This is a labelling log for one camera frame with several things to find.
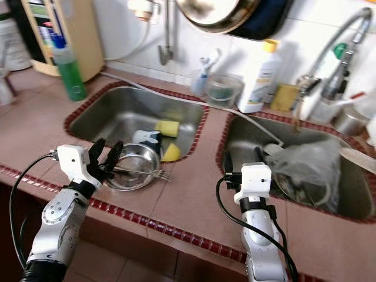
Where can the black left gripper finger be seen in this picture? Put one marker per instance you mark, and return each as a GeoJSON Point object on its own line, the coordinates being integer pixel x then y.
{"type": "Point", "coordinates": [96, 154]}
{"type": "Point", "coordinates": [114, 158]}

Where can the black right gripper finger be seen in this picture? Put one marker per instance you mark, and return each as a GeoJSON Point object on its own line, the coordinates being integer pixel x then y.
{"type": "Point", "coordinates": [259, 156]}
{"type": "Point", "coordinates": [228, 164]}

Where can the round steel bowl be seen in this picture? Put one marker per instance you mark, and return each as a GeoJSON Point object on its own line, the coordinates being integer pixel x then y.
{"type": "Point", "coordinates": [144, 161]}

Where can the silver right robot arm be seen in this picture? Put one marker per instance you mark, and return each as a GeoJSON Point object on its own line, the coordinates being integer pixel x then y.
{"type": "Point", "coordinates": [261, 241]}

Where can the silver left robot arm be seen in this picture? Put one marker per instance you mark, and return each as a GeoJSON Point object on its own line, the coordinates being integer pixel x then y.
{"type": "Point", "coordinates": [59, 223]}

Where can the chrome kitchen faucet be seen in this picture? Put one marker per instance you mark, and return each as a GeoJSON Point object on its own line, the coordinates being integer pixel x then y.
{"type": "Point", "coordinates": [338, 82]}

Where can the steel sink basin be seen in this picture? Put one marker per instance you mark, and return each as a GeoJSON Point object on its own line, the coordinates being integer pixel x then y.
{"type": "Point", "coordinates": [247, 141]}
{"type": "Point", "coordinates": [111, 114]}

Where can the clear plastic bag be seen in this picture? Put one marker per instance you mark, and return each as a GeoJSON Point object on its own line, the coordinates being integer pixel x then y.
{"type": "Point", "coordinates": [305, 170]}

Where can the steel fork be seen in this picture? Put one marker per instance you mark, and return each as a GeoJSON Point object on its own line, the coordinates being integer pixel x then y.
{"type": "Point", "coordinates": [164, 175]}

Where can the bright yellow sponge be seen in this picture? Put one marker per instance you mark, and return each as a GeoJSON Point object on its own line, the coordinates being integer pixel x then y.
{"type": "Point", "coordinates": [167, 129]}

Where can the mustard yellow sponge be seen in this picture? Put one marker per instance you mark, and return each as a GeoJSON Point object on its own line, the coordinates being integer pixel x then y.
{"type": "Point", "coordinates": [283, 98]}

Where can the white yellow-capped detergent bottle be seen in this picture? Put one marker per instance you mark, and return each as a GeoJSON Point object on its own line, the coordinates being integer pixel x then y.
{"type": "Point", "coordinates": [261, 82]}

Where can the green dish soap bottle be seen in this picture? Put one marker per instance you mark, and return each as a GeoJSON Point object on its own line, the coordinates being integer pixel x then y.
{"type": "Point", "coordinates": [73, 79]}

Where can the clear toothbrush cup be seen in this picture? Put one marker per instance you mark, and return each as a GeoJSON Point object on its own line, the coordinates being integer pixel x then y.
{"type": "Point", "coordinates": [200, 85]}

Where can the steel cup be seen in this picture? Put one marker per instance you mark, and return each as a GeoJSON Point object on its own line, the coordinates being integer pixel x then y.
{"type": "Point", "coordinates": [348, 122]}

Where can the cream spatula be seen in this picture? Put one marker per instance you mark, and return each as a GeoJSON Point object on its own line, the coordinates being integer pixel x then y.
{"type": "Point", "coordinates": [358, 160]}

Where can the blue white toothbrush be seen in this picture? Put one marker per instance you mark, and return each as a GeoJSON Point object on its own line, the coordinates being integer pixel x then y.
{"type": "Point", "coordinates": [210, 61]}

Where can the beige water ioniser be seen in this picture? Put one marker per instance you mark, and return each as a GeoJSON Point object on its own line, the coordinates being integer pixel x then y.
{"type": "Point", "coordinates": [85, 41]}

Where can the hanging black pan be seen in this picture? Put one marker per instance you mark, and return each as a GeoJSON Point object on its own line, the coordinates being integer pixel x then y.
{"type": "Point", "coordinates": [270, 23]}

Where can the hanging steel pan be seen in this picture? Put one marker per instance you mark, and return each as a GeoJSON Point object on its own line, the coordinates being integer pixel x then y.
{"type": "Point", "coordinates": [217, 14]}

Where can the beige valve knob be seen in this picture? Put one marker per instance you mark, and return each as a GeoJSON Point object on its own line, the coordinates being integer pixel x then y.
{"type": "Point", "coordinates": [145, 9]}

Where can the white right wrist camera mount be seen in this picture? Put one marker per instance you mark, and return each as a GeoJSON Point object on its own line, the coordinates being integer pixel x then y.
{"type": "Point", "coordinates": [254, 182]}

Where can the chrome wall tap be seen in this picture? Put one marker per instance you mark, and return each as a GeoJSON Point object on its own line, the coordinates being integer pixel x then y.
{"type": "Point", "coordinates": [164, 56]}

